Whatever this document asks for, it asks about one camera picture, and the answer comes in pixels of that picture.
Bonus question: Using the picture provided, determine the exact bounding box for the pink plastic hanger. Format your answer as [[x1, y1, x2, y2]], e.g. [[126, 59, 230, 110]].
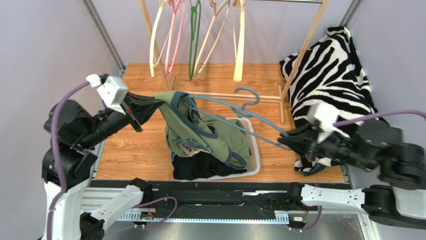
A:
[[164, 0, 186, 76]]

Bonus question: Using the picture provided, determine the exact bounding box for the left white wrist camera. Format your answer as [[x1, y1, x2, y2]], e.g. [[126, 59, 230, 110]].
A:
[[85, 74, 129, 115]]

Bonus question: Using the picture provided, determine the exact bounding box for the teal plastic hanger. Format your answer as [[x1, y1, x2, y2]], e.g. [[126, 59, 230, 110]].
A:
[[183, 86, 295, 152]]

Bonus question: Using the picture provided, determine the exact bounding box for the black top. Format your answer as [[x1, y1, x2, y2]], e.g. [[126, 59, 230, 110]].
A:
[[171, 152, 247, 181]]

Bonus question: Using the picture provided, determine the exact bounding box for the light wooden hanger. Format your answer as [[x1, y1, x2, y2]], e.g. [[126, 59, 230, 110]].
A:
[[232, 0, 246, 82]]

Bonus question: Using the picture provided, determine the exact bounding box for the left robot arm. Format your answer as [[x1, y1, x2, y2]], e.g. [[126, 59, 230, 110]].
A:
[[41, 93, 163, 240]]

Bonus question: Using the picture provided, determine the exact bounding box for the green plastic hanger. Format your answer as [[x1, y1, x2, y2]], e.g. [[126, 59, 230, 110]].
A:
[[188, 0, 202, 81]]

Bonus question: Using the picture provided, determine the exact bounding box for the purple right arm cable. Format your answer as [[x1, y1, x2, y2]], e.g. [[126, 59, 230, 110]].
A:
[[288, 109, 426, 233]]

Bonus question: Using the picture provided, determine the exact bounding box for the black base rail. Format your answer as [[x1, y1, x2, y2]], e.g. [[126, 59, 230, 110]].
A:
[[91, 179, 320, 222]]

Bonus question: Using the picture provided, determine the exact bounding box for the cream plastic hanger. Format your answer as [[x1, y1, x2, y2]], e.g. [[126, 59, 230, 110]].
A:
[[149, 0, 168, 77]]

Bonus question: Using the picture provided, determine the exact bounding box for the zebra print blanket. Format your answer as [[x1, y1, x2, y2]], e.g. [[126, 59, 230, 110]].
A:
[[279, 26, 405, 177]]

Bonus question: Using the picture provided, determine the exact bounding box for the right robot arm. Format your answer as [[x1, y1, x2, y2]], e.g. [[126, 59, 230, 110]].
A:
[[278, 119, 426, 230]]

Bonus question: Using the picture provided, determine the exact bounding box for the wooden clothes rack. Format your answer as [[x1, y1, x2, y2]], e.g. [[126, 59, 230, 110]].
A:
[[138, 0, 329, 107]]

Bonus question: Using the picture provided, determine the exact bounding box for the olive green tank top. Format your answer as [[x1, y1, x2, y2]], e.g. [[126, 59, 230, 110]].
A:
[[154, 91, 251, 170]]

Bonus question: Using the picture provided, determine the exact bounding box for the white plastic basket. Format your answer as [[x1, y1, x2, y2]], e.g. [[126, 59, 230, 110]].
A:
[[166, 117, 260, 181]]

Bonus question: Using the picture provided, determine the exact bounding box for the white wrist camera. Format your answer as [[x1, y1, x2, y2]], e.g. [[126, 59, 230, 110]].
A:
[[307, 102, 340, 143], [85, 74, 129, 115]]

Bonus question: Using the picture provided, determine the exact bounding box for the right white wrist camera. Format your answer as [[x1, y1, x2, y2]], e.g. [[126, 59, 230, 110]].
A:
[[307, 102, 340, 143]]

